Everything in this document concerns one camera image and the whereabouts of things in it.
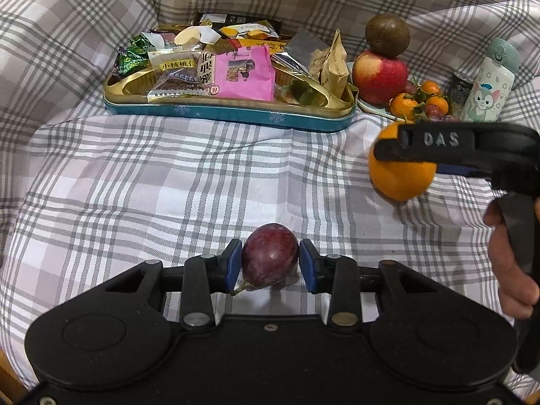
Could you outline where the pink snack packet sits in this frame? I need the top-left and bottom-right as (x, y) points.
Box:
(210, 46), (275, 102)

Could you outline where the plate plum middle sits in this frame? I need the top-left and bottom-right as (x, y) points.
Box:
(426, 103), (446, 122)

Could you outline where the plate mandarin right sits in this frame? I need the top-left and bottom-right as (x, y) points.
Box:
(426, 96), (450, 115)

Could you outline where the plate plum right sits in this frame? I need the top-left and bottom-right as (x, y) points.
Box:
(440, 114), (459, 124)

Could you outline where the plate mandarin left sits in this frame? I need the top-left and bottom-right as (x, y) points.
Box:
(389, 93), (419, 122)

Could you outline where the plate mandarin back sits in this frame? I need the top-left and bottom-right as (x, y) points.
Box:
(420, 81), (441, 96)

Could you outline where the plate mandarin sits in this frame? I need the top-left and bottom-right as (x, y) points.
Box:
(389, 93), (419, 122)
(420, 81), (441, 96)
(426, 96), (450, 115)

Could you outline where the cartoon cat water bottle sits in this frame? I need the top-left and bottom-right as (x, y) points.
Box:
(459, 37), (521, 123)

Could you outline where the plate plum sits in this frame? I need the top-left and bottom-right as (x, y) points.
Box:
(405, 81), (417, 95)
(440, 114), (459, 124)
(426, 103), (446, 122)

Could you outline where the snack tin tray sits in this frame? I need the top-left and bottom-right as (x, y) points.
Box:
(103, 67), (358, 133)

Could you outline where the dark kiwi on apple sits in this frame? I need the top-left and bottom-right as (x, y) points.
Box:
(365, 13), (410, 58)

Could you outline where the large orange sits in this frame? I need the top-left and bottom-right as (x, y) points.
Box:
(368, 144), (437, 202)

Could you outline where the grey plaid tablecloth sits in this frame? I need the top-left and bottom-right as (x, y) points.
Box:
(1, 0), (539, 388)

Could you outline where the tan paper snack bag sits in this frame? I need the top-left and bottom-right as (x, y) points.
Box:
(309, 29), (349, 99)

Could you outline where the dark plum with stem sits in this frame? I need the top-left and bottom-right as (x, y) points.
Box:
(232, 223), (299, 295)

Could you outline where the person's right hand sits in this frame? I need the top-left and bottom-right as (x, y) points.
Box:
(483, 200), (539, 320)

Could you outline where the green foil candy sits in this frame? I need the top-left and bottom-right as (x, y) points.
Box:
(114, 34), (152, 79)

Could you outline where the plate plum back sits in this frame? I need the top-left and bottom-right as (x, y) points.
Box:
(405, 81), (417, 95)

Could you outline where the black can behind bottle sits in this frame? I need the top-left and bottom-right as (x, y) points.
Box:
(446, 72), (474, 108)

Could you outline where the red apple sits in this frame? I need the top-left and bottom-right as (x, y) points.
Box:
(352, 50), (408, 106)

